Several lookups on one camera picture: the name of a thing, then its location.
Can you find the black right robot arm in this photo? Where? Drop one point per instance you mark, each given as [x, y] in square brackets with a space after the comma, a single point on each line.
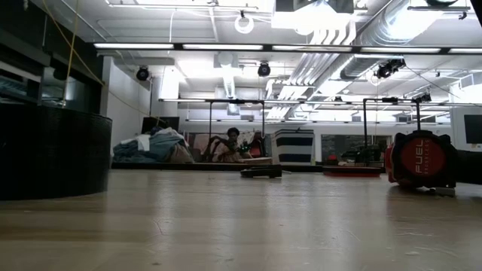
[479, 7]

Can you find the person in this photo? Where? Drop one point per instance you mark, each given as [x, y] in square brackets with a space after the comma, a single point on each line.
[231, 145]

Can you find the black C-clamp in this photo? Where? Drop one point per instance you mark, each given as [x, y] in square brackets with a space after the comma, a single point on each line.
[260, 173]

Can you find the white navy striped bin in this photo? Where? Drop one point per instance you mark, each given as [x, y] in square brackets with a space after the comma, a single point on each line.
[293, 147]

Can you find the pile of clothes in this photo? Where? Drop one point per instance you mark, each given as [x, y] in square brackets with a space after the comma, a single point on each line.
[158, 147]

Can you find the long ceiling light bar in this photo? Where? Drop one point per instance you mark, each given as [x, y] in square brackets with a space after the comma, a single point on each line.
[222, 47]

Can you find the black monitor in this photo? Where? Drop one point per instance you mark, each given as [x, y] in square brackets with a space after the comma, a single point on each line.
[150, 122]

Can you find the red black flat tool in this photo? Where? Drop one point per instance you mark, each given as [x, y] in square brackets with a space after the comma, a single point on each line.
[352, 174]

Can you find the large black round container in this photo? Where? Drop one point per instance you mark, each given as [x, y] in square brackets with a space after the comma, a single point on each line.
[56, 150]

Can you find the white cabinet with screen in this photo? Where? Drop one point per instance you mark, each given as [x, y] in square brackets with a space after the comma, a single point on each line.
[457, 128]

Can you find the black metal gantry frame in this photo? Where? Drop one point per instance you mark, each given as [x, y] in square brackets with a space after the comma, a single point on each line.
[364, 124]
[235, 101]

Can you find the black metal table frame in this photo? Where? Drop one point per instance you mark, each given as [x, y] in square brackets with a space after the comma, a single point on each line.
[150, 166]

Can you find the black ceiling camera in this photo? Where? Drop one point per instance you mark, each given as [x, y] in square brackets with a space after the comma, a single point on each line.
[389, 68]

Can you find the silver ventilation duct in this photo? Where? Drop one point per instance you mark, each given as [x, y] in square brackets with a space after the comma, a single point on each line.
[376, 34]

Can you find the black camera stand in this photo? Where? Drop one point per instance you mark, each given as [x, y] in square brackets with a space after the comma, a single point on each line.
[418, 113]

